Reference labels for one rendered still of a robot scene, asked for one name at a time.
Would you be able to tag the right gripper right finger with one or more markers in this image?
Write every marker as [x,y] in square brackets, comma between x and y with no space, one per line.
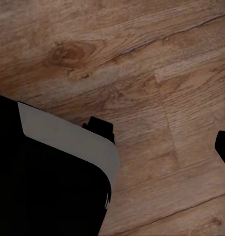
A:
[220,144]

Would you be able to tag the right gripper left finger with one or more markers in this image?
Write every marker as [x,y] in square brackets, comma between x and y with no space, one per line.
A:
[9,147]

